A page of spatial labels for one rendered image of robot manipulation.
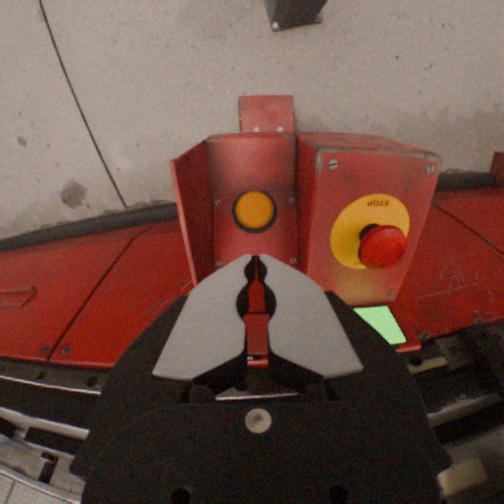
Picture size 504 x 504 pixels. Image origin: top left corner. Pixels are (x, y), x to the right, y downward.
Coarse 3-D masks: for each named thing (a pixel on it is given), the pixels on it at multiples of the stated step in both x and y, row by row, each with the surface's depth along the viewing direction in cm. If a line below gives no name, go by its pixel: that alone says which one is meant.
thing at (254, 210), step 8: (248, 192) 24; (256, 192) 24; (240, 200) 24; (248, 200) 24; (256, 200) 24; (264, 200) 24; (240, 208) 24; (248, 208) 24; (256, 208) 24; (264, 208) 24; (272, 208) 24; (240, 216) 24; (248, 216) 23; (256, 216) 23; (264, 216) 23; (248, 224) 24; (256, 224) 23; (264, 224) 24
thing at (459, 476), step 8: (456, 464) 22; (464, 464) 22; (472, 464) 21; (480, 464) 21; (448, 472) 22; (456, 472) 21; (464, 472) 21; (472, 472) 21; (480, 472) 20; (440, 480) 21; (448, 480) 21; (456, 480) 21; (464, 480) 20; (472, 480) 20; (480, 480) 19; (448, 488) 20; (456, 488) 20; (464, 488) 19
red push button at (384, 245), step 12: (372, 228) 18; (384, 228) 16; (396, 228) 16; (360, 240) 19; (372, 240) 16; (384, 240) 16; (396, 240) 16; (360, 252) 17; (372, 252) 16; (384, 252) 16; (396, 252) 16; (372, 264) 17; (384, 264) 17
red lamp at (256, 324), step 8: (248, 320) 22; (256, 320) 22; (264, 320) 22; (248, 328) 21; (256, 328) 21; (264, 328) 21; (248, 336) 21; (256, 336) 21; (264, 336) 21; (248, 344) 20; (256, 344) 20; (264, 344) 20; (248, 352) 19; (256, 352) 19; (264, 352) 19
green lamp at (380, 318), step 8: (360, 312) 22; (368, 312) 22; (376, 312) 22; (384, 312) 22; (368, 320) 21; (376, 320) 21; (384, 320) 21; (392, 320) 21; (376, 328) 20; (384, 328) 20; (392, 328) 20; (384, 336) 20; (392, 336) 19; (400, 336) 19
